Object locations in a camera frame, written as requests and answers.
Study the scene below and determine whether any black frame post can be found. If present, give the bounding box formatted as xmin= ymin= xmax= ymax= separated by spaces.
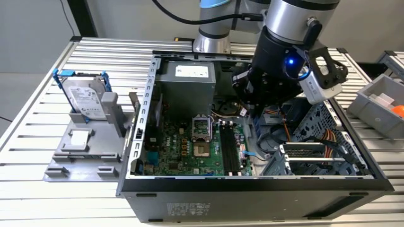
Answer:
xmin=67 ymin=0 xmax=98 ymax=38

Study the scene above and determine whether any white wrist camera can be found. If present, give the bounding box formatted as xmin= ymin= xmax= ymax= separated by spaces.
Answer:
xmin=297 ymin=70 xmax=343 ymax=105

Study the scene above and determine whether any orange yellow wire bundle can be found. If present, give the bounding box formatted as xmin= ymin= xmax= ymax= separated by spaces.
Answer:
xmin=319 ymin=129 xmax=339 ymax=167

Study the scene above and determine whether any round black speaker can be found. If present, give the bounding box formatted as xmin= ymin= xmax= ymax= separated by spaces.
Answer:
xmin=218 ymin=101 xmax=242 ymax=117

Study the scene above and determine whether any blue disk carrier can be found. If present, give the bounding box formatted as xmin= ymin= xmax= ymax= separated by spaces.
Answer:
xmin=51 ymin=70 xmax=110 ymax=123

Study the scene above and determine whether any silver hard disk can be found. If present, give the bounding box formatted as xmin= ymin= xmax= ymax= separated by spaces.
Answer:
xmin=61 ymin=75 xmax=107 ymax=120

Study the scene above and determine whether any grey parts rack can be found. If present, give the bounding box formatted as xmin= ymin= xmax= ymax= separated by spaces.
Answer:
xmin=43 ymin=92 xmax=135 ymax=183

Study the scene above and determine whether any grey plastic bin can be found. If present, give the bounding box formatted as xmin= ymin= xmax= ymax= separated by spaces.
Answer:
xmin=345 ymin=73 xmax=404 ymax=142

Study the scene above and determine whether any white block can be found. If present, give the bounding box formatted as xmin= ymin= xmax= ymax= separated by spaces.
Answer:
xmin=367 ymin=93 xmax=395 ymax=107

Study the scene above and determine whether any grey metal disk bay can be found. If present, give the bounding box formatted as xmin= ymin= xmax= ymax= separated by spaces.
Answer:
xmin=261 ymin=141 xmax=369 ymax=177

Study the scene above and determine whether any CPU socket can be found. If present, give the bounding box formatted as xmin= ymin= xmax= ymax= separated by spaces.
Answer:
xmin=191 ymin=141 xmax=211 ymax=158

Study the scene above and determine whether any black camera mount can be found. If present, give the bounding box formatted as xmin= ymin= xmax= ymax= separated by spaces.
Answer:
xmin=303 ymin=46 xmax=349 ymax=89

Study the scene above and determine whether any silver CPU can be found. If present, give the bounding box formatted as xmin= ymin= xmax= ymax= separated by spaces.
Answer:
xmin=69 ymin=131 xmax=89 ymax=147

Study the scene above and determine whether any green motherboard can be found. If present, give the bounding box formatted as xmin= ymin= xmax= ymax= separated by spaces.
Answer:
xmin=138 ymin=115 xmax=253 ymax=177

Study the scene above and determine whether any orange round object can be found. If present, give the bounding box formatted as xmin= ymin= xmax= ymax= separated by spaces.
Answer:
xmin=387 ymin=105 xmax=404 ymax=119

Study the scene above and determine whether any black open PC case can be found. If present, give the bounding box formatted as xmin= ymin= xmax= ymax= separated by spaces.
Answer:
xmin=114 ymin=49 xmax=394 ymax=224

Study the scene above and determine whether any grey power supply unit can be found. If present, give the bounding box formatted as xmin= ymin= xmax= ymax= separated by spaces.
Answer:
xmin=154 ymin=60 xmax=217 ymax=119

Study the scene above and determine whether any black RAM slot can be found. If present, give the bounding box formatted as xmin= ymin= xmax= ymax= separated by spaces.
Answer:
xmin=218 ymin=120 xmax=234 ymax=177
xmin=227 ymin=120 xmax=243 ymax=177

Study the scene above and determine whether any metal socket cover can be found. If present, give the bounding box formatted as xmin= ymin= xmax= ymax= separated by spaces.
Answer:
xmin=190 ymin=114 xmax=211 ymax=142

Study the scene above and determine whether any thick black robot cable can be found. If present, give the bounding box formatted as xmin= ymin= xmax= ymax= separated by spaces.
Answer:
xmin=150 ymin=0 xmax=263 ymax=25

